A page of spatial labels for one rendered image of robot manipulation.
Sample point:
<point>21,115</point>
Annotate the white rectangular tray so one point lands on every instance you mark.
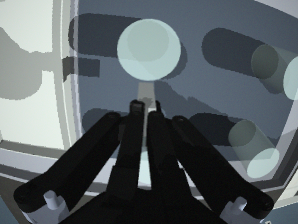
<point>33,119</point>

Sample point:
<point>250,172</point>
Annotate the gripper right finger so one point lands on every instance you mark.
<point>225,191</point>

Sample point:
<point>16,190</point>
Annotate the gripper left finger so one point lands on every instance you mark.
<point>49,197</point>

